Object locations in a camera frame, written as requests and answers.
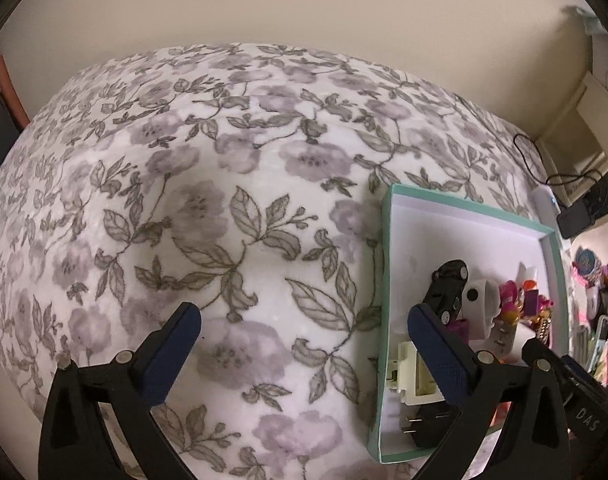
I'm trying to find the white charger cube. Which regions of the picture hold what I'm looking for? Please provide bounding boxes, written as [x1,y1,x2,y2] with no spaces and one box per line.
[491,322,537,361]

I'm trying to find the cream wooden frame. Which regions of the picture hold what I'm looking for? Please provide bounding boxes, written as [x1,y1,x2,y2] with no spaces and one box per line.
[536,72,608,196]

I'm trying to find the pink puppy figure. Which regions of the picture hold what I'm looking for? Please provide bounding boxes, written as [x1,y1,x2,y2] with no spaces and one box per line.
[498,280,524,326]

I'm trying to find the orange and white tube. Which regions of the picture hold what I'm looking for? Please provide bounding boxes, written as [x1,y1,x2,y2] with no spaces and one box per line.
[518,262,539,291]

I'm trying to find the grey floral blanket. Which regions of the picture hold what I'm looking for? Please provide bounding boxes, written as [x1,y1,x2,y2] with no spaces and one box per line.
[0,42,579,480]

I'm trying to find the smartphone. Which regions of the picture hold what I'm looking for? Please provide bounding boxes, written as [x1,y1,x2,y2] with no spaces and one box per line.
[591,315,608,376]

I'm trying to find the blue round tin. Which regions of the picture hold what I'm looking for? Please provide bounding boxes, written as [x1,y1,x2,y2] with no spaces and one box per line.
[572,247,604,283]

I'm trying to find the teal rimmed white tray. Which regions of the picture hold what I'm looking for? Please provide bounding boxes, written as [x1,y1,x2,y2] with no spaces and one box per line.
[366,182,569,466]

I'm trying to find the cream brush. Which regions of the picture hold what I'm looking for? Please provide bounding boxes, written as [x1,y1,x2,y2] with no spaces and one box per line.
[386,341,447,407]

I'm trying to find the white power strip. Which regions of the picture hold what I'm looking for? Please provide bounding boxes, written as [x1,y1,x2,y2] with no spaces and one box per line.
[531,187,559,226]

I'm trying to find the black toy car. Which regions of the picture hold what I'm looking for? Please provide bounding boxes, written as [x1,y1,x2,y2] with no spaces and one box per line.
[421,259,469,323]

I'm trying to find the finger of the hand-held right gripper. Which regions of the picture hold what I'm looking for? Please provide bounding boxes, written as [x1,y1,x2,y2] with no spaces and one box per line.
[521,337,567,378]
[564,355,594,392]

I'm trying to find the black cable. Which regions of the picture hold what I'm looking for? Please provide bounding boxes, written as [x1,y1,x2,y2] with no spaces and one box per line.
[512,132,604,186]

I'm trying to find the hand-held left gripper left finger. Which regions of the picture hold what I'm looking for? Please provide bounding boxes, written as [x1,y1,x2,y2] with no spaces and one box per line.
[38,301,203,480]

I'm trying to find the black power brick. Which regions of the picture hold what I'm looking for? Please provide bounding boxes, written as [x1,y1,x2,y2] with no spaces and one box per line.
[556,202,597,238]

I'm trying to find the black plug adapter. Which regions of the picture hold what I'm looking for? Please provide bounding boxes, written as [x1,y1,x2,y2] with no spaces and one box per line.
[401,402,464,450]

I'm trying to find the orange and blue case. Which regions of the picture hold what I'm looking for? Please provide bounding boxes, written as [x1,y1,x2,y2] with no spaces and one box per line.
[488,400,514,431]

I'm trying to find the white watch band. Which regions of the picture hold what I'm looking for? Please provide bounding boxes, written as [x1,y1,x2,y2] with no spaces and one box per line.
[461,278,502,341]

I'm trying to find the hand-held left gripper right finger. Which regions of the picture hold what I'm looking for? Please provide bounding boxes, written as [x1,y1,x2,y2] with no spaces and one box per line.
[407,304,572,480]

